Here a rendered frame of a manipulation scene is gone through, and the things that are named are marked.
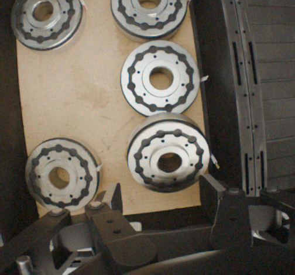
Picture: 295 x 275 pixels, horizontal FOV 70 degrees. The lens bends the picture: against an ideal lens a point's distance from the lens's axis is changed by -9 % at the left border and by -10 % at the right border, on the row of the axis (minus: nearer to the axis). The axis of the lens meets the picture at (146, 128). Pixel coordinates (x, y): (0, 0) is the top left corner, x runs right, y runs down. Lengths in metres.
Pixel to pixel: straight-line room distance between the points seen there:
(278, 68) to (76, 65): 0.30
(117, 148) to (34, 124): 0.13
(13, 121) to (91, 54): 0.14
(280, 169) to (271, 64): 0.17
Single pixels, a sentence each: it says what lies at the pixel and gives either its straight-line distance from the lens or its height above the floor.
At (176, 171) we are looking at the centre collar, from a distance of 0.29.
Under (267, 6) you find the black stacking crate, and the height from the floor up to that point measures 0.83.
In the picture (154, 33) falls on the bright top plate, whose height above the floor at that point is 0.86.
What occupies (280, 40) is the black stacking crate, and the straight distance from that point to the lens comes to 0.41.
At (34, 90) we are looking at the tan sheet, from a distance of 0.36.
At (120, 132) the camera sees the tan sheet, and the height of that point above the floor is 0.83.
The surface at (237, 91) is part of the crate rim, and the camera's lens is 0.25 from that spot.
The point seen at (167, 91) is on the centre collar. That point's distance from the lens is 0.29.
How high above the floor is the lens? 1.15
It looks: 86 degrees down
